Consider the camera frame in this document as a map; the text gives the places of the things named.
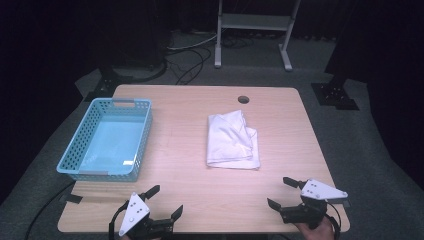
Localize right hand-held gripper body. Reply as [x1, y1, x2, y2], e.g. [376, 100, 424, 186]
[280, 178, 349, 231]

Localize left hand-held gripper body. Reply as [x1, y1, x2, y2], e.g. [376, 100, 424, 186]
[118, 192, 175, 240]

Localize white printed t-shirt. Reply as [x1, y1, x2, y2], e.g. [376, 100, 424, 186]
[206, 109, 261, 171]

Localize person's right hand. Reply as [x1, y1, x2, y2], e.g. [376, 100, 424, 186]
[294, 216, 335, 240]

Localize black tape strip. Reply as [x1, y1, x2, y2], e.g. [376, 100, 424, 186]
[328, 197, 352, 208]
[59, 193, 84, 205]

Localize light blue plastic basket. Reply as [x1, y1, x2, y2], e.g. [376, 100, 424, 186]
[56, 97, 154, 183]

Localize black stand base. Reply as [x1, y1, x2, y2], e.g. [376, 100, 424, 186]
[310, 74, 361, 111]
[83, 64, 134, 103]

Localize dark cabinet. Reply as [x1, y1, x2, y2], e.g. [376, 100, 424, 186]
[96, 19, 172, 69]

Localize white metal stand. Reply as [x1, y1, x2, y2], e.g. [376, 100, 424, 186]
[213, 0, 302, 72]

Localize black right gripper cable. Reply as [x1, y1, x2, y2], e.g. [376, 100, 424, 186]
[324, 201, 343, 240]

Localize black floor cable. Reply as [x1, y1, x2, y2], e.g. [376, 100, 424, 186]
[24, 180, 77, 240]

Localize black looped floor cables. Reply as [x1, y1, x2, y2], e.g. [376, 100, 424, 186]
[164, 46, 214, 86]

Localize white floor cable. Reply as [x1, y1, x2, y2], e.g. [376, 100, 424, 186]
[166, 33, 218, 52]

